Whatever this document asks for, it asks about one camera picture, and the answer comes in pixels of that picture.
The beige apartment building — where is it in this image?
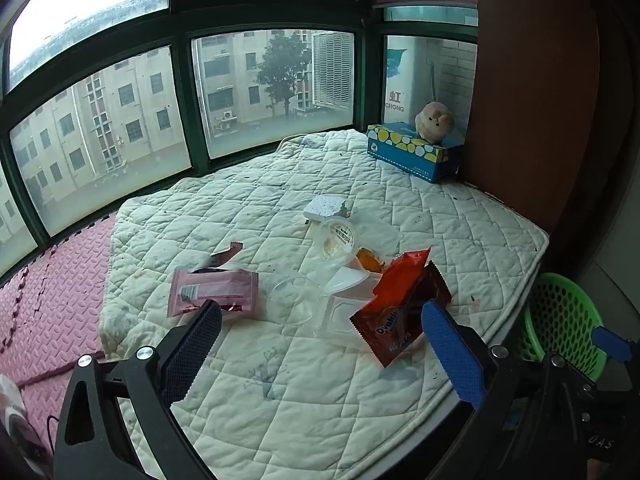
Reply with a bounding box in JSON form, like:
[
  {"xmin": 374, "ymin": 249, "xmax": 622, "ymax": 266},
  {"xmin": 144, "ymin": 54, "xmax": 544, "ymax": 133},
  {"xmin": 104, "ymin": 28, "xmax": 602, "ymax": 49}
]
[{"xmin": 0, "ymin": 0, "xmax": 313, "ymax": 248}]

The clear round plastic container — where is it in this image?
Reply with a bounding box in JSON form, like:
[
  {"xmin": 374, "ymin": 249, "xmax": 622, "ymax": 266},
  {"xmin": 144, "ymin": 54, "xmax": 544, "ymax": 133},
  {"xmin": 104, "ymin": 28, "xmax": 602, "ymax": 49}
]
[{"xmin": 266, "ymin": 276, "xmax": 328, "ymax": 328}]

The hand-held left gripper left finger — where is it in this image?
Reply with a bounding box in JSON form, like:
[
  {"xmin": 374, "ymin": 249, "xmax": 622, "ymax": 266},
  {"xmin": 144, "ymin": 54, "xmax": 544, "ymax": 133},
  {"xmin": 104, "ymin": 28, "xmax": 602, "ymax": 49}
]
[{"xmin": 54, "ymin": 300, "xmax": 223, "ymax": 480}]

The green tree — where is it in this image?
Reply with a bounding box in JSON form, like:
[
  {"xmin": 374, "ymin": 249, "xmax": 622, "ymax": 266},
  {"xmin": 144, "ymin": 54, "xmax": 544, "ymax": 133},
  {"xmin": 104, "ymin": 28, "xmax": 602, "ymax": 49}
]
[{"xmin": 256, "ymin": 35, "xmax": 312, "ymax": 116}]

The white louvred outdoor unit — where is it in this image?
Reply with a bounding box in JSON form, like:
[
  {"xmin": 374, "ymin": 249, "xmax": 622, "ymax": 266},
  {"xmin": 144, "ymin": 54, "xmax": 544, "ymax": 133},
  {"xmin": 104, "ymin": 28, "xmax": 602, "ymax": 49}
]
[{"xmin": 312, "ymin": 31, "xmax": 355, "ymax": 109}]

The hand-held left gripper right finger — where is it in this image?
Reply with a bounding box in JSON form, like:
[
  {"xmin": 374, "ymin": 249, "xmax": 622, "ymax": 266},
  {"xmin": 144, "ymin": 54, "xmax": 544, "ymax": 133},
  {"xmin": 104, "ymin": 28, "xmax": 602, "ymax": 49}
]
[{"xmin": 421, "ymin": 299, "xmax": 601, "ymax": 480}]

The torn pink wrapper strip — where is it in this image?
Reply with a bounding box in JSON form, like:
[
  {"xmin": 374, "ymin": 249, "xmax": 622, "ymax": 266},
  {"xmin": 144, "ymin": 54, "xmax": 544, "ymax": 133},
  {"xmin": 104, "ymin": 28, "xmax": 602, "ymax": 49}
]
[{"xmin": 192, "ymin": 242, "xmax": 244, "ymax": 273}]

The white printed outdoor box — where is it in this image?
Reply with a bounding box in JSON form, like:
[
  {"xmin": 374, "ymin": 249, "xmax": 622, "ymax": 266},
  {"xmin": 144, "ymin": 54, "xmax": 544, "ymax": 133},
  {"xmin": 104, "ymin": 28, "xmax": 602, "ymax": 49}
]
[{"xmin": 385, "ymin": 35, "xmax": 427, "ymax": 123}]

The white quilted mattress pad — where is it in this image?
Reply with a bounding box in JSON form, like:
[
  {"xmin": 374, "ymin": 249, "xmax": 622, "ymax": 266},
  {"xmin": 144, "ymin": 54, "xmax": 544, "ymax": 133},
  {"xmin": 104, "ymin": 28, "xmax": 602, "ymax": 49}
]
[{"xmin": 98, "ymin": 129, "xmax": 551, "ymax": 480}]

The brown wooden wardrobe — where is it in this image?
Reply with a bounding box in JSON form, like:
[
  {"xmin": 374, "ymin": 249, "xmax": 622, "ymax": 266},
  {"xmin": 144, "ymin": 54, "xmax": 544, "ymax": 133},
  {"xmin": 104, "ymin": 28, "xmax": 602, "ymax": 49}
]
[{"xmin": 460, "ymin": 0, "xmax": 640, "ymax": 281}]

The white plastic lid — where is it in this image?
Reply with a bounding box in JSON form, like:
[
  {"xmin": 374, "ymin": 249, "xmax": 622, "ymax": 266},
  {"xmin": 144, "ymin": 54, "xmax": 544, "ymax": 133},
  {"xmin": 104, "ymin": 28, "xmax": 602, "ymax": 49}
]
[{"xmin": 325, "ymin": 265, "xmax": 383, "ymax": 301}]

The pink foam floor mat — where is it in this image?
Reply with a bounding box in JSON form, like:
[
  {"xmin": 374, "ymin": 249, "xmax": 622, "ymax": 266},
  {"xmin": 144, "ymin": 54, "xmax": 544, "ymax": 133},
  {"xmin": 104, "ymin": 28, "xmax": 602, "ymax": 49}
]
[{"xmin": 0, "ymin": 210, "xmax": 121, "ymax": 396}]

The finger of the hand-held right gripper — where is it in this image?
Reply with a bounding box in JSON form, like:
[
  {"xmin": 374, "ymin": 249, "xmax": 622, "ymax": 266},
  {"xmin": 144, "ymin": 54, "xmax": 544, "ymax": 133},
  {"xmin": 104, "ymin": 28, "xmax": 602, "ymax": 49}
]
[{"xmin": 592, "ymin": 326, "xmax": 640, "ymax": 363}]

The dark green window frame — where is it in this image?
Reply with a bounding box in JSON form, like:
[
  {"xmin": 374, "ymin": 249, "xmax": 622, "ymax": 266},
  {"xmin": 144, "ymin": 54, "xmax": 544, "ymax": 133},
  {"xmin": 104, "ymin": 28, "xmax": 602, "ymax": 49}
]
[{"xmin": 0, "ymin": 0, "xmax": 481, "ymax": 281}]

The white foam block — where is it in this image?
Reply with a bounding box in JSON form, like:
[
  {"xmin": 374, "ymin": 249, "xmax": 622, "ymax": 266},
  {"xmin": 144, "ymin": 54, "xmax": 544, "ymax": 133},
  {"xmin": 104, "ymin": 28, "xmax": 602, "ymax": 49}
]
[{"xmin": 303, "ymin": 195, "xmax": 351, "ymax": 223}]

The green plastic basket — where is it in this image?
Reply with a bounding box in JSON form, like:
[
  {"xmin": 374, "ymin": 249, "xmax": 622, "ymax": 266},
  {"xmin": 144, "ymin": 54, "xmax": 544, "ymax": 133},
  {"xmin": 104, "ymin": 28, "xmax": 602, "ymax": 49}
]
[{"xmin": 520, "ymin": 272, "xmax": 608, "ymax": 381}]

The labelled plastic jelly cup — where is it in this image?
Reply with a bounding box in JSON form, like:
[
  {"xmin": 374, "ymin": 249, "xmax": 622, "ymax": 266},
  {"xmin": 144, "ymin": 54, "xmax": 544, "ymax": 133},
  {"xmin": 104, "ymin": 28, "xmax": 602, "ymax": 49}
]
[{"xmin": 312, "ymin": 216, "xmax": 363, "ymax": 261}]

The pink wrapper packet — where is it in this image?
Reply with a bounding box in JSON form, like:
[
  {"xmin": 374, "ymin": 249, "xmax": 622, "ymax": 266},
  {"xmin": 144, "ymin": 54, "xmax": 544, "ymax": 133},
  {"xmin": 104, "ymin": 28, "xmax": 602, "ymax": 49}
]
[{"xmin": 166, "ymin": 267, "xmax": 259, "ymax": 322}]

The clear rectangular plastic tray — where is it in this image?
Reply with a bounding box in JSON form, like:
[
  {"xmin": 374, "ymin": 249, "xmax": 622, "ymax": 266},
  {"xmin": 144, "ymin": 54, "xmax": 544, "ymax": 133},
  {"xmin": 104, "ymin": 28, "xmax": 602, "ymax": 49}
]
[{"xmin": 314, "ymin": 290, "xmax": 376, "ymax": 341}]

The orange peel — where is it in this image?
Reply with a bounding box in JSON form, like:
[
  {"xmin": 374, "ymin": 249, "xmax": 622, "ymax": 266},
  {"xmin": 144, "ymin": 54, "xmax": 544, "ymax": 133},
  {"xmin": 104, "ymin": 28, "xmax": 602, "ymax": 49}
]
[{"xmin": 356, "ymin": 247, "xmax": 391, "ymax": 275}]

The orange-red snack packet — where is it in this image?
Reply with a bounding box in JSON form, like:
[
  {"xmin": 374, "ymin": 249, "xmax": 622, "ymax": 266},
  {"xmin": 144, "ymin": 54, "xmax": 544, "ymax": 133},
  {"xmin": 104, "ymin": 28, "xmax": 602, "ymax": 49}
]
[{"xmin": 349, "ymin": 247, "xmax": 452, "ymax": 368}]

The beige plush toy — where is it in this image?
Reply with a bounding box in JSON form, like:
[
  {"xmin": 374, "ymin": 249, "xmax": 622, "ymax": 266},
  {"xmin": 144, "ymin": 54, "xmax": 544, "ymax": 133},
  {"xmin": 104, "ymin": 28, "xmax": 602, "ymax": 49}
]
[{"xmin": 415, "ymin": 102, "xmax": 455, "ymax": 142}]

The blue spotted tissue box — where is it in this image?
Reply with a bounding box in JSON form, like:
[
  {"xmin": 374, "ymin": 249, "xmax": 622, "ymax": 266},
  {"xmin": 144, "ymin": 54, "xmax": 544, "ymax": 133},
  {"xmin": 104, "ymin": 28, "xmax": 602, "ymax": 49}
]
[{"xmin": 366, "ymin": 122, "xmax": 463, "ymax": 183}]

